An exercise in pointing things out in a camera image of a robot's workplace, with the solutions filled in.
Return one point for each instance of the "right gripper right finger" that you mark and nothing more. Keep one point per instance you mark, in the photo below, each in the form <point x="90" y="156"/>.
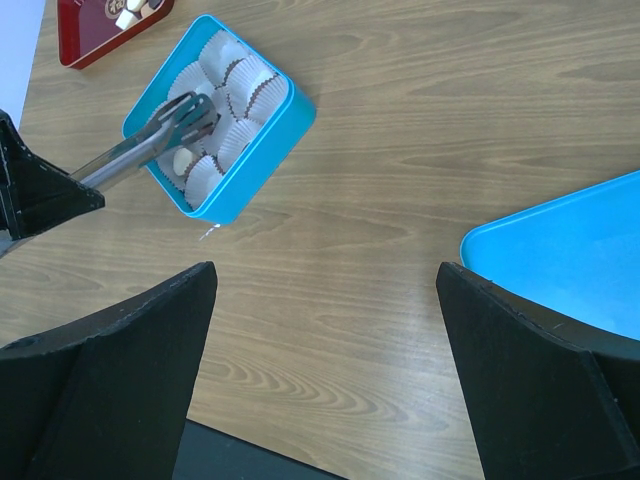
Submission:
<point x="548" y="396"/>

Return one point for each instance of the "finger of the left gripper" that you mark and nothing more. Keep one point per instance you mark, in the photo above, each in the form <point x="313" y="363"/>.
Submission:
<point x="37" y="196"/>

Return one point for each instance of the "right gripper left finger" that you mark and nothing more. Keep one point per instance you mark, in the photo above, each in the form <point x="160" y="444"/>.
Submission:
<point x="106" y="396"/>

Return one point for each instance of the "white oval chocolate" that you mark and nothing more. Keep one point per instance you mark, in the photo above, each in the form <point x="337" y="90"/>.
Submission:
<point x="182" y="160"/>

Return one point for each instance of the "metal tongs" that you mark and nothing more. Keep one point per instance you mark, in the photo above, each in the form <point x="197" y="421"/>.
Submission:
<point x="177" y="123"/>

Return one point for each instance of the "white square chocolate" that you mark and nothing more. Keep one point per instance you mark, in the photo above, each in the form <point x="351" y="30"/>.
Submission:
<point x="126" y="19"/>

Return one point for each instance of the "blue tin lid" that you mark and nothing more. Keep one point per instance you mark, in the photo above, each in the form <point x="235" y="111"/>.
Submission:
<point x="577" y="254"/>

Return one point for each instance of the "red tray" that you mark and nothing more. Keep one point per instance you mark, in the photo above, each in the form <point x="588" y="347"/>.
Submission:
<point x="87" y="30"/>

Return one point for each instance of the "blue tin box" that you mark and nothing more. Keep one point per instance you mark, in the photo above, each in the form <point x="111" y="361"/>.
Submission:
<point x="262" y="116"/>

